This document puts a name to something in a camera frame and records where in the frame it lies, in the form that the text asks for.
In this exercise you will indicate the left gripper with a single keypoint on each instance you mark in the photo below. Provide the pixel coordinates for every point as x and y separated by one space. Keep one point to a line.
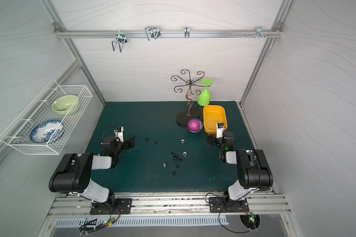
124 143

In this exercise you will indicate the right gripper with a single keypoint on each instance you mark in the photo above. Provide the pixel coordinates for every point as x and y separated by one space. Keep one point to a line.
216 139

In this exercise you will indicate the yellow plastic storage box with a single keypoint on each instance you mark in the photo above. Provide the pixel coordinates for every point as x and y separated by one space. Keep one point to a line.
212 115

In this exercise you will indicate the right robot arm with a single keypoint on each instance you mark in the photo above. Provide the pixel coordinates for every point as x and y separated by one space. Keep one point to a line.
253 171

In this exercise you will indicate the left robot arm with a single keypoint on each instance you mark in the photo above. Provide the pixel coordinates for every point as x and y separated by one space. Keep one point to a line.
73 177

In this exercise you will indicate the small blue patterned bowl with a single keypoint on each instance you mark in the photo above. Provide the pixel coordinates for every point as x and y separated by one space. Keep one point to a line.
201 126

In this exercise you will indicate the magenta ball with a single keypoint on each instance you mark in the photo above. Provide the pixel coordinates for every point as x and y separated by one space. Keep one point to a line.
194 125

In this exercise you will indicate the brown metal cup stand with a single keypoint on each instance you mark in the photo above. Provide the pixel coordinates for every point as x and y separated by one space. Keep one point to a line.
191 112

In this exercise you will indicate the green plastic goblet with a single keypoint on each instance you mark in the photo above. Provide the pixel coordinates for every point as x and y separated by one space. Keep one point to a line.
205 97

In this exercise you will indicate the green ceramic bowl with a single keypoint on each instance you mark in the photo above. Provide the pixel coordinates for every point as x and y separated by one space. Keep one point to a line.
66 105

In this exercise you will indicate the blue white patterned plate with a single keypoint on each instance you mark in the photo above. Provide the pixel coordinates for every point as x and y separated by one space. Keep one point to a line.
49 131

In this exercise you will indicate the white vent grille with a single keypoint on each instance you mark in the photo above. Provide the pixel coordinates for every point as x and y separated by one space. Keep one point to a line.
144 221

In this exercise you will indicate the metal double hook left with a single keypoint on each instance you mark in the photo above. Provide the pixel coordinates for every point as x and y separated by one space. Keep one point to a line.
119 42

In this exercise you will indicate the metal double hook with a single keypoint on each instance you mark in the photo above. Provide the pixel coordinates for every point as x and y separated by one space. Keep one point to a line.
152 32
119 42

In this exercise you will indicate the metal double hook middle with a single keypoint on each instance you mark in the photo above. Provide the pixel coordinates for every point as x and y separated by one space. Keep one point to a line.
152 32

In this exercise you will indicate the small metal hook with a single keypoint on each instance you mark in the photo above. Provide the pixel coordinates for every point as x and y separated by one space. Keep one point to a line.
186 32

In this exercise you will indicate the metal hook right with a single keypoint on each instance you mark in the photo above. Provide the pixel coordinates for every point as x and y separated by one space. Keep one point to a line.
259 33

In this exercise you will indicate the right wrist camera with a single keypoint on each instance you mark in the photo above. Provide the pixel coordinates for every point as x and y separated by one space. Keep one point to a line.
220 129

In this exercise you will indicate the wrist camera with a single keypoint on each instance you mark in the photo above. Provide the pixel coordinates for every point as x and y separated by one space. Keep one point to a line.
220 129
119 133

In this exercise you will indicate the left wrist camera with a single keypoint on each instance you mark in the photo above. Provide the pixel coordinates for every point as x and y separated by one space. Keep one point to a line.
119 133

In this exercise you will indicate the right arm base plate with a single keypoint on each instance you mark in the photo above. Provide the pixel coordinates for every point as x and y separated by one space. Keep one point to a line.
222 205

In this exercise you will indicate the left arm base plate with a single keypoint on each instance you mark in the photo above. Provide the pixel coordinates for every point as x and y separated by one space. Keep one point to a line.
112 207

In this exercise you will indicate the white wire basket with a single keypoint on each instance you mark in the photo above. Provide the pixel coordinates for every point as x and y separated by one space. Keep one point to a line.
17 134

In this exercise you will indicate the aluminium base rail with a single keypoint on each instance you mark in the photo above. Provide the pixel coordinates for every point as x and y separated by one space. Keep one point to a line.
170 204

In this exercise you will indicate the aluminium top rail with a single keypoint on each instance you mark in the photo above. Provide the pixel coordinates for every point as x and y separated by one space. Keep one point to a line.
165 34

